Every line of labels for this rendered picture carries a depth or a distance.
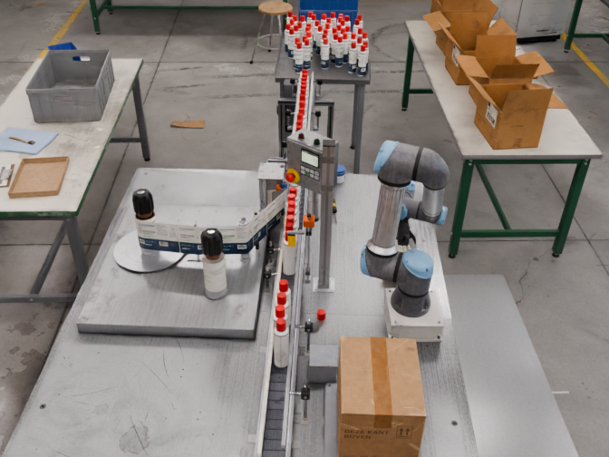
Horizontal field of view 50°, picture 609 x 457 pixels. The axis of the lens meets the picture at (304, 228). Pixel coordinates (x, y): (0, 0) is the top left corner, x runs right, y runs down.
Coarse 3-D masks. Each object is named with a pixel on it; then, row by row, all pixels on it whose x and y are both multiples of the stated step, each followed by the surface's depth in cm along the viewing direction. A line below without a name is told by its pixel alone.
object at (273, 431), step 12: (288, 192) 320; (300, 204) 312; (300, 216) 304; (300, 228) 296; (300, 252) 283; (288, 276) 270; (276, 372) 229; (276, 384) 225; (276, 396) 221; (276, 408) 217; (288, 408) 217; (276, 420) 213; (264, 432) 209; (276, 432) 209; (264, 444) 206; (276, 444) 206; (264, 456) 202; (276, 456) 202
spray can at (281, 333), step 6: (282, 318) 221; (276, 324) 220; (282, 324) 219; (276, 330) 222; (282, 330) 221; (288, 330) 223; (276, 336) 222; (282, 336) 221; (288, 336) 224; (276, 342) 223; (282, 342) 223; (288, 342) 225; (276, 348) 225; (282, 348) 225; (288, 348) 227; (276, 354) 227; (282, 354) 226; (288, 354) 229; (276, 360) 229; (282, 360) 228; (276, 366) 231; (282, 366) 230
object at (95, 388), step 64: (128, 192) 327; (192, 192) 328; (256, 192) 328; (384, 320) 257; (448, 320) 257; (64, 384) 230; (128, 384) 230; (192, 384) 231; (256, 384) 231; (320, 384) 231; (448, 384) 232; (64, 448) 210; (128, 448) 210; (192, 448) 210; (320, 448) 210; (448, 448) 211
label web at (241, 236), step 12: (276, 204) 285; (264, 216) 278; (276, 216) 289; (192, 228) 267; (204, 228) 267; (228, 228) 267; (240, 228) 267; (252, 228) 273; (264, 228) 282; (192, 240) 270; (228, 240) 271; (240, 240) 271; (252, 240) 276; (228, 252) 274; (240, 252) 274
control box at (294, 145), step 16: (288, 144) 242; (304, 144) 238; (320, 144) 237; (336, 144) 239; (288, 160) 246; (320, 160) 236; (336, 160) 243; (304, 176) 245; (320, 176) 240; (336, 176) 248; (320, 192) 244
